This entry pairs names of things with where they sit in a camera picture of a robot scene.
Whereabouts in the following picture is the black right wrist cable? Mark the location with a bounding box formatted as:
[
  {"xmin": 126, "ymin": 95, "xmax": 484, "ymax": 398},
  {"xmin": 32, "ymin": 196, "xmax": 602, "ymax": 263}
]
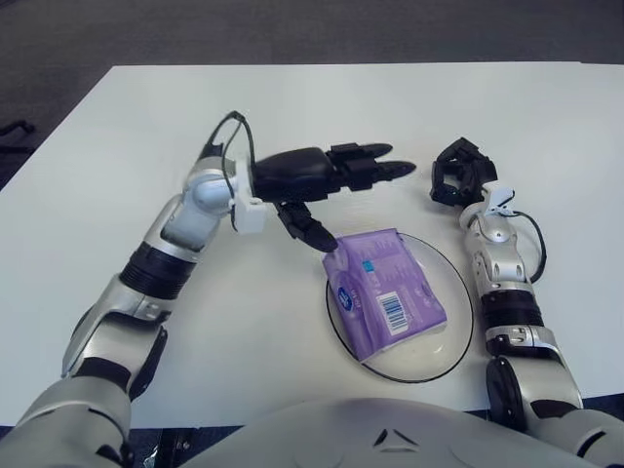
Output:
[{"xmin": 511, "ymin": 210, "xmax": 546, "ymax": 284}]

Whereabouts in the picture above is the dark stand under table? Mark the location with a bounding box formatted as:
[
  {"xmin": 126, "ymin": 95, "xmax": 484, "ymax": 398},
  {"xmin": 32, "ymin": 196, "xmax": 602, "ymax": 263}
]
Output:
[{"xmin": 143, "ymin": 426, "xmax": 206, "ymax": 468}]

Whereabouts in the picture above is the black office chair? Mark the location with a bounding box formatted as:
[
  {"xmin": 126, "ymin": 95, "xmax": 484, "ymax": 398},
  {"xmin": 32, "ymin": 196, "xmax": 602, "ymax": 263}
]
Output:
[{"xmin": 0, "ymin": 119, "xmax": 35, "ymax": 152}]

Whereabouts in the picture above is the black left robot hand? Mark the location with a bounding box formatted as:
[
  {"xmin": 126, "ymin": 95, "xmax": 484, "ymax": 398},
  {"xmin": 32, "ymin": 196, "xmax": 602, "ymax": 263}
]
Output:
[{"xmin": 252, "ymin": 141, "xmax": 418, "ymax": 254}]

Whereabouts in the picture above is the grey robot torso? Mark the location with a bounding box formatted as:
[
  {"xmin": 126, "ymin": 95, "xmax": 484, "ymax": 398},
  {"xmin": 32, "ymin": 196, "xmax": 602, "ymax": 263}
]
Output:
[{"xmin": 179, "ymin": 397, "xmax": 586, "ymax": 468}]

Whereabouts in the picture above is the white plate with black rim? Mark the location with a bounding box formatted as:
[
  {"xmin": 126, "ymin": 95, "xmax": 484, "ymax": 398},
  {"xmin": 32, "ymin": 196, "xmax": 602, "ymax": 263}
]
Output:
[{"xmin": 324, "ymin": 232, "xmax": 475, "ymax": 384}]

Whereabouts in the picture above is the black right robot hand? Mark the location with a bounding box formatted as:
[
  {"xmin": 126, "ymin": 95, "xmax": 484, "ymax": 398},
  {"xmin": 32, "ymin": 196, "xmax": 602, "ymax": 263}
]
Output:
[{"xmin": 429, "ymin": 137, "xmax": 499, "ymax": 209}]

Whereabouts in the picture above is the white wrist mount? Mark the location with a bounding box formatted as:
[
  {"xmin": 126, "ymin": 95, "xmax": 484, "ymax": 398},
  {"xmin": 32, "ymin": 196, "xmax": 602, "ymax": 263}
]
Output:
[
  {"xmin": 485, "ymin": 183, "xmax": 516, "ymax": 215},
  {"xmin": 226, "ymin": 158, "xmax": 267, "ymax": 235}
]

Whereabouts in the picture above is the white left wrist mount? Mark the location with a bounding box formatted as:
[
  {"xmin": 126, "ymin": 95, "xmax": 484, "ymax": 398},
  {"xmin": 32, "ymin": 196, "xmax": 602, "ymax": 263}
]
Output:
[{"xmin": 226, "ymin": 158, "xmax": 267, "ymax": 235}]

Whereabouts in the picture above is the purple tissue paper pack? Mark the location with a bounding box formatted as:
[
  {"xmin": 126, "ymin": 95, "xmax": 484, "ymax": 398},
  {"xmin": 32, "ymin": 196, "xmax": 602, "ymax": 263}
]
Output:
[{"xmin": 321, "ymin": 226, "xmax": 449, "ymax": 363}]

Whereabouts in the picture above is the white right wrist mount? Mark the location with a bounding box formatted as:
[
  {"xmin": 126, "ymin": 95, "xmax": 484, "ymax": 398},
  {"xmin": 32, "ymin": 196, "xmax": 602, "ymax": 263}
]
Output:
[{"xmin": 485, "ymin": 183, "xmax": 516, "ymax": 215}]

